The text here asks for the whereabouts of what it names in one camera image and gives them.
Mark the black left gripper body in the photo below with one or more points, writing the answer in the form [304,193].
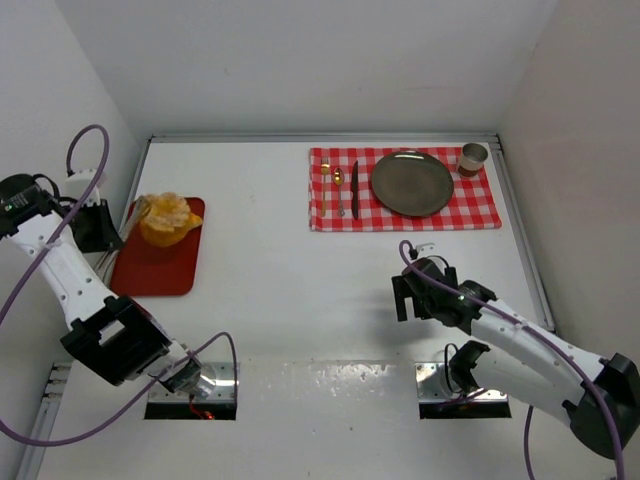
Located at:
[100,234]

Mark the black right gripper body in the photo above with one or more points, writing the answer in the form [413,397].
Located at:
[405,298]

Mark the silver metal tongs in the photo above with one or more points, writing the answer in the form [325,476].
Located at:
[106,261]

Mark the round sugar-topped bread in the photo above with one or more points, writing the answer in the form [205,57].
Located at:
[165,223]

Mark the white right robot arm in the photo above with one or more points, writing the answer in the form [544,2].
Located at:
[597,398]

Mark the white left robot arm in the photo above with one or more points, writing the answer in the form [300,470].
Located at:
[111,335]

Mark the red plastic tray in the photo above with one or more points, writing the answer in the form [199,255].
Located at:
[143,270]

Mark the golden croissant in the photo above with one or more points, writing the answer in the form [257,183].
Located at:
[194,221]

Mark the red white checkered cloth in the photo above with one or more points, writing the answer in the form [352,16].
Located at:
[471,207]

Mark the dark round plate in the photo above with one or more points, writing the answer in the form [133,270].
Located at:
[412,183]

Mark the black knife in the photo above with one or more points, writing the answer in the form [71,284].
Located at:
[355,191]

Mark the iridescent gold spoon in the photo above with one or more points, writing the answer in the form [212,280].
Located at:
[338,180]

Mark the gold fork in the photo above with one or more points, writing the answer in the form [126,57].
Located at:
[325,171]

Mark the metal cup brown base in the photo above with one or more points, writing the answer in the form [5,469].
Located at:
[471,160]

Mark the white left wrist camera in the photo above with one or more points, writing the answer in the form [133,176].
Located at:
[76,184]

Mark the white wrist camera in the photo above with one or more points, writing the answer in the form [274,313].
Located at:
[424,247]
[76,184]

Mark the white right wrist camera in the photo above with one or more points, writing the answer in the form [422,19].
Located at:
[424,247]

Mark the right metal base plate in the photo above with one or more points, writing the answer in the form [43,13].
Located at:
[432,389]

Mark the metal base plate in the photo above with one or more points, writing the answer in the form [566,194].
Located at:
[215,385]
[432,389]

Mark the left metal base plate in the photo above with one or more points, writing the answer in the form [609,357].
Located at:
[215,385]

